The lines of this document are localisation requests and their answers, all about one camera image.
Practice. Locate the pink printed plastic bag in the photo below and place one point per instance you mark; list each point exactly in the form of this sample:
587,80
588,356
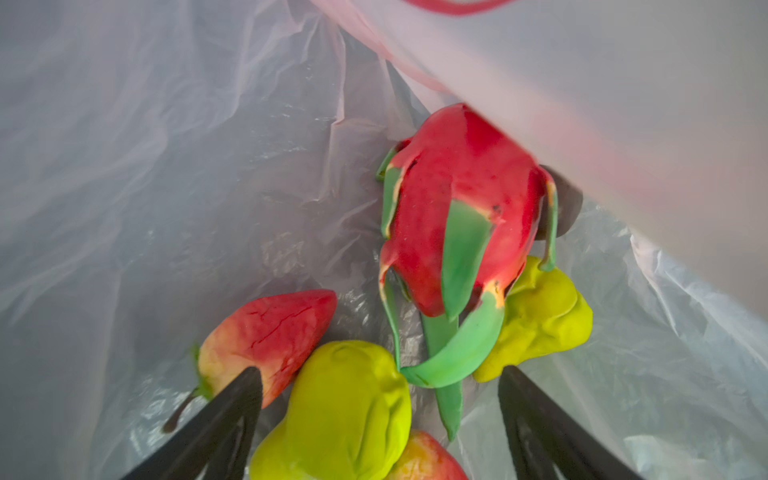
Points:
165,162

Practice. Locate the green yellow starfruit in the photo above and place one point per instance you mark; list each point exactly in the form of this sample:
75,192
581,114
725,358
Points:
544,314

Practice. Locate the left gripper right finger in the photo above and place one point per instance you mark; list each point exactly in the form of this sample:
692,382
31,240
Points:
544,441

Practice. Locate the red mango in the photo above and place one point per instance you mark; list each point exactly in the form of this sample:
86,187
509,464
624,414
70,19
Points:
424,458

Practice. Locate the dark purple plum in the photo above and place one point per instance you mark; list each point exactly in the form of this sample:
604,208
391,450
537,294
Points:
570,200

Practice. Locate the pink dragon fruit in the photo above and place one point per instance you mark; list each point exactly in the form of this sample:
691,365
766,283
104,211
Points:
462,207

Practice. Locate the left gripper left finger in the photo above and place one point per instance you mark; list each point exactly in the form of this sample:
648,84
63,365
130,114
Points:
215,444

